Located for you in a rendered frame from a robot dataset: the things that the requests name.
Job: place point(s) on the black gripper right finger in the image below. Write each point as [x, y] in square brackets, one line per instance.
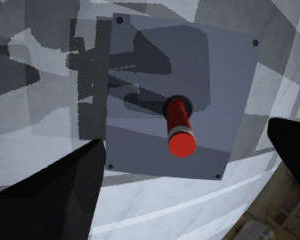
[285, 136]

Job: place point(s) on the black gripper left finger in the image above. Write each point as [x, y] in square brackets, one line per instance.
[58, 202]

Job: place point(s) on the grey square panel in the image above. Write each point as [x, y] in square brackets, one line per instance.
[153, 61]

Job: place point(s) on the dark red peg with grey band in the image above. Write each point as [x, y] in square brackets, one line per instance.
[180, 138]

